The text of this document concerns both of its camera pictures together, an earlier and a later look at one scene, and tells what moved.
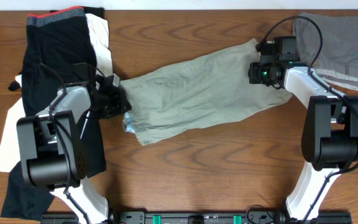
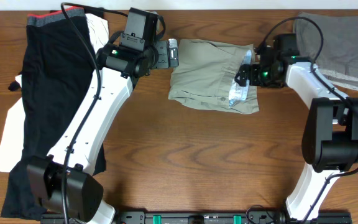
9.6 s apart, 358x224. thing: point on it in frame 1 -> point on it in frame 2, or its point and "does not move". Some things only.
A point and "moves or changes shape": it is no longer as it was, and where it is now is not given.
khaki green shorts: [155, 104] moves or changes shape
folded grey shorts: [341, 48] does not move
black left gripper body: [109, 106] -> [163, 61]
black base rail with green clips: [202, 217] does not move
